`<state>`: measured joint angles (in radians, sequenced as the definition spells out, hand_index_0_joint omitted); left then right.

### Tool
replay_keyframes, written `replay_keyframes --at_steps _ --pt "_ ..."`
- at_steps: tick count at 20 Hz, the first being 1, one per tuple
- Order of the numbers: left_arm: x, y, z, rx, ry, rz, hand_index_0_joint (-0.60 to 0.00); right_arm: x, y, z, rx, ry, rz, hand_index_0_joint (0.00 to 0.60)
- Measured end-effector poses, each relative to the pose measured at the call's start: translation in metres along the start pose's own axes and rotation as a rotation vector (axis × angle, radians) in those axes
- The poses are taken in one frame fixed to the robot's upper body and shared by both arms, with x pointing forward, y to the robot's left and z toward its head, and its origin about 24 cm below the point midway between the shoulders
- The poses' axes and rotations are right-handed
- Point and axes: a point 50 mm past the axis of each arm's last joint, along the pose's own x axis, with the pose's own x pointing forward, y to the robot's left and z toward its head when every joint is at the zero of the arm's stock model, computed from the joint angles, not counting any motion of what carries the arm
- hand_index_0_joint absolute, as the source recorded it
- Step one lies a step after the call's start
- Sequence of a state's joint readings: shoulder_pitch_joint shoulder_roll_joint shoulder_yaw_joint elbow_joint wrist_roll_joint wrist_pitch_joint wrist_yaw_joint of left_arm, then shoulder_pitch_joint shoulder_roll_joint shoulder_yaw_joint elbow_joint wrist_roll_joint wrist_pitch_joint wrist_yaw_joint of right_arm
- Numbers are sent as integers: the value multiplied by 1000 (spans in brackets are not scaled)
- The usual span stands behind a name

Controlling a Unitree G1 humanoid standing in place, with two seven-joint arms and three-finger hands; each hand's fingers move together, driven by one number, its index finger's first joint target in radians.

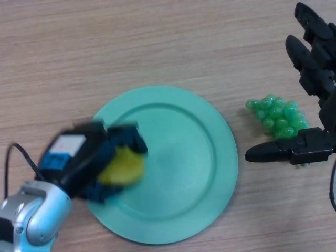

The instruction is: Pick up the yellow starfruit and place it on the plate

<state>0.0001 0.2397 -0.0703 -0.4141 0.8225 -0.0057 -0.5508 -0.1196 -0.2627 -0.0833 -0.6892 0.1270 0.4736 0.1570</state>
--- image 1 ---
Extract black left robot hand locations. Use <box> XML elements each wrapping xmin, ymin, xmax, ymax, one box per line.
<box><xmin>39</xmin><ymin>120</ymin><xmax>149</xmax><ymax>205</ymax></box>

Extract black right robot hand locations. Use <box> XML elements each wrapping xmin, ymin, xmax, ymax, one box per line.
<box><xmin>244</xmin><ymin>2</ymin><xmax>336</xmax><ymax>165</ymax></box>

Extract yellow starfruit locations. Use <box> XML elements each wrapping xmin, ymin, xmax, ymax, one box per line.
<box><xmin>97</xmin><ymin>146</ymin><xmax>146</xmax><ymax>186</ymax></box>

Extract green round plate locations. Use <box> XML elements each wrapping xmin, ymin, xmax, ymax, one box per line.
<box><xmin>85</xmin><ymin>85</ymin><xmax>239</xmax><ymax>245</ymax></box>

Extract green grape bunch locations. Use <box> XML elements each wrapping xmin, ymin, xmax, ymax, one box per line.
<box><xmin>245</xmin><ymin>93</ymin><xmax>310</xmax><ymax>167</ymax></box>

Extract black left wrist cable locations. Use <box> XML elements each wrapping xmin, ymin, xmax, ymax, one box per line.
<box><xmin>4</xmin><ymin>143</ymin><xmax>47</xmax><ymax>197</ymax></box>

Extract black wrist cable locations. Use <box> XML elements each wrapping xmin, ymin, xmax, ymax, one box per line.
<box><xmin>328</xmin><ymin>161</ymin><xmax>336</xmax><ymax>212</ymax></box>
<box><xmin>4</xmin><ymin>143</ymin><xmax>47</xmax><ymax>197</ymax></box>

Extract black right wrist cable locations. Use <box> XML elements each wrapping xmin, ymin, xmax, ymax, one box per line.
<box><xmin>328</xmin><ymin>161</ymin><xmax>336</xmax><ymax>212</ymax></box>

